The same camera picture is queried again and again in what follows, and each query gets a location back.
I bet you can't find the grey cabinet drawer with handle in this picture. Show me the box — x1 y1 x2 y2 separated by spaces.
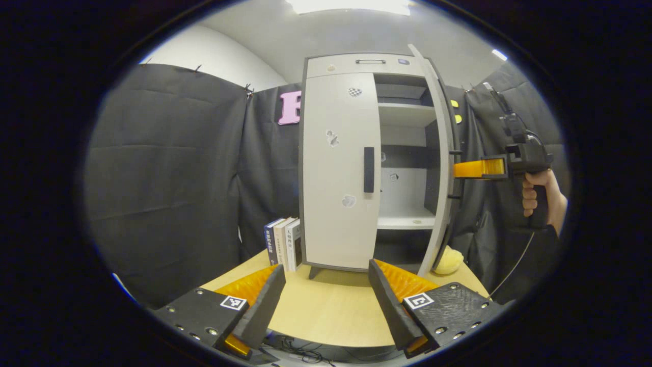
306 54 426 80

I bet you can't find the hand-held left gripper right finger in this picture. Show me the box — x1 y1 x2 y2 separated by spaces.
368 259 505 358

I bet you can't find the white cover book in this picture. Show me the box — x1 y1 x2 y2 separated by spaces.
274 217 296 271

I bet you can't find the large ceiling light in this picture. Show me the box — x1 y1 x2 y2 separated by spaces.
285 0 413 16

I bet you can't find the grey double-door shoe cabinet body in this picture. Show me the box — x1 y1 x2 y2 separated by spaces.
299 53 461 280

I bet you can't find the yellow plush bun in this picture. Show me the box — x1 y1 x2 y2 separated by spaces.
433 246 465 276

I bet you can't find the black backdrop cloth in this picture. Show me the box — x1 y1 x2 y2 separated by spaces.
84 61 568 309

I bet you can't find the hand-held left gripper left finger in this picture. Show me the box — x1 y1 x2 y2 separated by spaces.
153 264 287 360

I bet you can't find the blue cover book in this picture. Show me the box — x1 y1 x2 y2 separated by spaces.
263 218 286 266

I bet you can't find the tangled black cable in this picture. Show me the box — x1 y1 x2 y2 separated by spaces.
260 334 337 366

